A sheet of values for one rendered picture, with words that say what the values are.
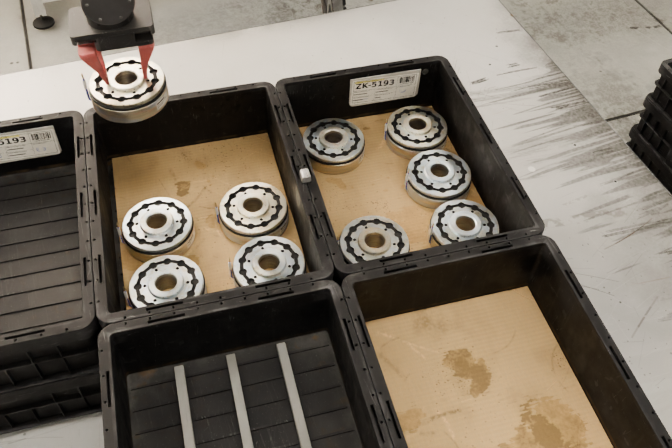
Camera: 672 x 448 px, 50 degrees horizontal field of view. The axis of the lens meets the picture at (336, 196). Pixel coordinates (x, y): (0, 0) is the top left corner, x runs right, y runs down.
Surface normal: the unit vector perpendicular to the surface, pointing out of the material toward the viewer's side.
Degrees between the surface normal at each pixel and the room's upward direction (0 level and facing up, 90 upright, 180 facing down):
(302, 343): 0
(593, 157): 0
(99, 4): 89
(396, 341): 0
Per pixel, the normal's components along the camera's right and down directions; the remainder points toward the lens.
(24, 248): 0.03, -0.66
